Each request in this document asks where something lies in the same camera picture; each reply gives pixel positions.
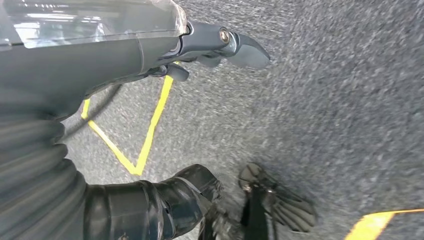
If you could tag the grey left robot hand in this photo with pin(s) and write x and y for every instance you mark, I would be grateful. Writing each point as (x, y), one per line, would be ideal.
(82, 66)

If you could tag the yellow floor tape square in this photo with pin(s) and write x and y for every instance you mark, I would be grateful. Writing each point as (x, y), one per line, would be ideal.
(149, 136)
(374, 225)

